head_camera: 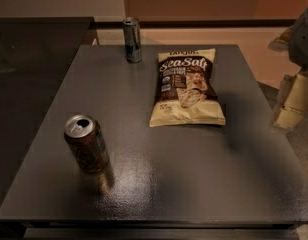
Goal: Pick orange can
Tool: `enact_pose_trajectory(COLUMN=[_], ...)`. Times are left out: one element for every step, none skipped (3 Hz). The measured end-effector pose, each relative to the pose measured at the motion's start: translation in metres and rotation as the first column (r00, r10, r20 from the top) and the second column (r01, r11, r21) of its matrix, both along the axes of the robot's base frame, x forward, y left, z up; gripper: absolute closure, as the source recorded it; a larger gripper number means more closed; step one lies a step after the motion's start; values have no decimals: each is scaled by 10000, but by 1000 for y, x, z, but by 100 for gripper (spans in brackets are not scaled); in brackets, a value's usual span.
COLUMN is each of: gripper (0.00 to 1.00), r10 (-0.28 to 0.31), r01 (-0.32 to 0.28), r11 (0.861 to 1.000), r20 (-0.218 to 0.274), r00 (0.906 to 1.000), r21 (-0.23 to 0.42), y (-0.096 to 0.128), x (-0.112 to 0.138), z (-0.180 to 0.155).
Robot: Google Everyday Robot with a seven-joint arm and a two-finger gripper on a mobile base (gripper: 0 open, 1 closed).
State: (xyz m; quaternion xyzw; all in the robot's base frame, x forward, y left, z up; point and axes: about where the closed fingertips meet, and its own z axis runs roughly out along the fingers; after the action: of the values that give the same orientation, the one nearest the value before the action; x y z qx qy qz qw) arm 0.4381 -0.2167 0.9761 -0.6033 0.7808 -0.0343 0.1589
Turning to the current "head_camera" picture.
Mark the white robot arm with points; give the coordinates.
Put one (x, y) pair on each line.
(294, 40)

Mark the slim silver blue can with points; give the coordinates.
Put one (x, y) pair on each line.
(131, 29)

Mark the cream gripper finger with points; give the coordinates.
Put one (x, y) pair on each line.
(292, 100)

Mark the sea salt chips bag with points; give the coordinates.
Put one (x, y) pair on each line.
(184, 94)

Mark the orange soda can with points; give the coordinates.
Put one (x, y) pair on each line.
(83, 135)

